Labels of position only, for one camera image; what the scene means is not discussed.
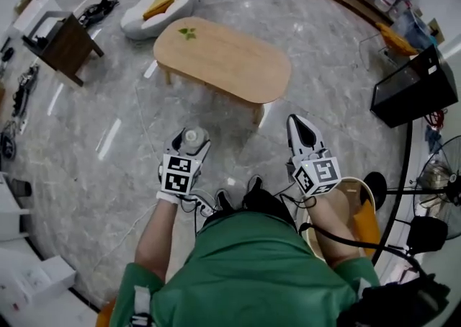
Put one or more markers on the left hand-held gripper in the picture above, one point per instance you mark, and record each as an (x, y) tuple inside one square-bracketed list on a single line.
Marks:
[(176, 174)]

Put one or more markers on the yellow cushion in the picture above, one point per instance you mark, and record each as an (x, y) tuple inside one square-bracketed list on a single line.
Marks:
[(158, 5)]

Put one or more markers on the black gear pile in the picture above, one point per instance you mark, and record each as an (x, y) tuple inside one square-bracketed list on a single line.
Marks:
[(97, 10)]

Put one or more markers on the orange chair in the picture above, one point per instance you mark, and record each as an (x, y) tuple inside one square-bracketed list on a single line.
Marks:
[(396, 41)]

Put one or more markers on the person's left forearm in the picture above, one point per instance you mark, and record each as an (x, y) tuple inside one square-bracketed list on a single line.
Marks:
[(158, 232)]

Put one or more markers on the person's green shirt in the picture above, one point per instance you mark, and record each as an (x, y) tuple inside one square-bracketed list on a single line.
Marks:
[(252, 275)]

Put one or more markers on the dark wooden side table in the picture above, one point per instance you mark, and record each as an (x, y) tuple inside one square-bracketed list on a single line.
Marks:
[(68, 48)]

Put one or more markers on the person's black trousers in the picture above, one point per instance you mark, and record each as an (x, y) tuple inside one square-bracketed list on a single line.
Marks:
[(266, 205)]

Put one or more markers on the black standing fan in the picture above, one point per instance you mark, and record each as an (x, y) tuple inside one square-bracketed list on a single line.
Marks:
[(441, 181)]

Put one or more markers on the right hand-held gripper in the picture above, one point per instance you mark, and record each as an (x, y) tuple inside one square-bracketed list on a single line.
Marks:
[(318, 172)]

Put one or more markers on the person's black shoe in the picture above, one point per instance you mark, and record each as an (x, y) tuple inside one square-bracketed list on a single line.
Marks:
[(224, 200), (255, 183)]

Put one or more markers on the person's right forearm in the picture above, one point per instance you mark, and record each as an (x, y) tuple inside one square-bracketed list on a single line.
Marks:
[(331, 224)]

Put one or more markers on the white power strip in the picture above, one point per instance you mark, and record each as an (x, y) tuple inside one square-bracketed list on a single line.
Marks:
[(206, 208)]

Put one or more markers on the person's right black shoe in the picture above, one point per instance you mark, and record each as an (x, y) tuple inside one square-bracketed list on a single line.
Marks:
[(255, 183)]

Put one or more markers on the black padded seat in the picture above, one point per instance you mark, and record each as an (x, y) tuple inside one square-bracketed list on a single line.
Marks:
[(428, 233)]

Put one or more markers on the clear plastic container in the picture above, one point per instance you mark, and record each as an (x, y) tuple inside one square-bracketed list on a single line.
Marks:
[(194, 137)]

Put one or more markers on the small green leafy plant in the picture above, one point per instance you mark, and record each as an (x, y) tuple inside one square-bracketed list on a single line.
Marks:
[(187, 32)]

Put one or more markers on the white armchair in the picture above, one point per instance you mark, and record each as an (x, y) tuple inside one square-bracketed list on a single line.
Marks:
[(144, 19)]

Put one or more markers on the black arched floor lamp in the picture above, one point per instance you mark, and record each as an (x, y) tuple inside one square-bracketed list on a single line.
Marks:
[(403, 174)]

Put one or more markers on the orange cushion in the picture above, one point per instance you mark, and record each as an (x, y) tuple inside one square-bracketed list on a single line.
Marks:
[(368, 226)]

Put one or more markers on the person's left black shoe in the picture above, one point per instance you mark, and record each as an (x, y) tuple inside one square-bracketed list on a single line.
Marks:
[(224, 200)]

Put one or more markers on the oval wooden coffee table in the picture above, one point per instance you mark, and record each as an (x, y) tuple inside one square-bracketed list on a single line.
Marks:
[(230, 59)]

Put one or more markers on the white cardboard box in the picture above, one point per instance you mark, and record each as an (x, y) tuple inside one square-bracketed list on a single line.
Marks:
[(39, 278)]

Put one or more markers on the white low cabinet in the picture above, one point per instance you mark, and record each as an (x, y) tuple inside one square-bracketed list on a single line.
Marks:
[(36, 12)]

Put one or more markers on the black open cabinet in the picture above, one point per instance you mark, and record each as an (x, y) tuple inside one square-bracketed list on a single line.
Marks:
[(417, 91)]

